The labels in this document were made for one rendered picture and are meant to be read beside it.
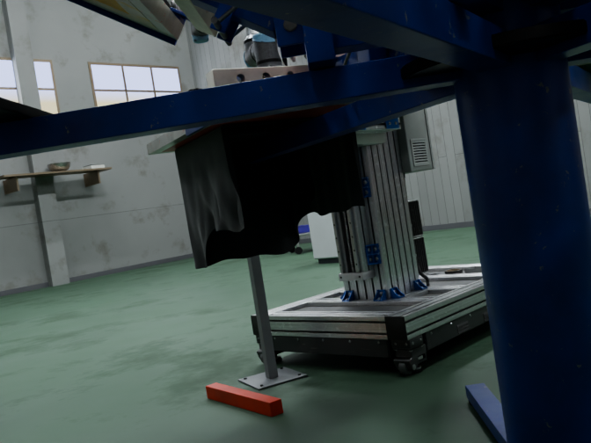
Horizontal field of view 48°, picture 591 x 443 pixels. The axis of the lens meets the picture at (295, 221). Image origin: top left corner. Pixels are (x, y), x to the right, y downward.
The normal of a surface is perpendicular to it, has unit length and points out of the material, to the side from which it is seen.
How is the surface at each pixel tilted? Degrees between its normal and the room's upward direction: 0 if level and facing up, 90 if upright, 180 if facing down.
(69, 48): 90
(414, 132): 90
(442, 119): 90
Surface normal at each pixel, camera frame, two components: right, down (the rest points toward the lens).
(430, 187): -0.69, 0.12
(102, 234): 0.71, -0.10
